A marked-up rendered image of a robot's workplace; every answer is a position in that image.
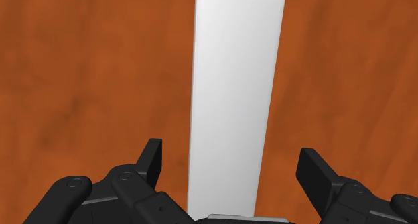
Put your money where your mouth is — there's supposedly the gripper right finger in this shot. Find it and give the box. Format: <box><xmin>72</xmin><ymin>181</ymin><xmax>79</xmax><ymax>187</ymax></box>
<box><xmin>295</xmin><ymin>147</ymin><xmax>418</xmax><ymax>224</ymax></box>

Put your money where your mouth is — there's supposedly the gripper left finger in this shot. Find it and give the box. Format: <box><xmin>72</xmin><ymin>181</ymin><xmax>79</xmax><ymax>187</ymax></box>
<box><xmin>22</xmin><ymin>137</ymin><xmax>197</xmax><ymax>224</ymax></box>

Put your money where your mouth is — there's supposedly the white flat rectangular slab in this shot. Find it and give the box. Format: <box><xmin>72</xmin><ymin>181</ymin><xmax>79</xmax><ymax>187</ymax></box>
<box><xmin>186</xmin><ymin>0</ymin><xmax>286</xmax><ymax>221</ymax></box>

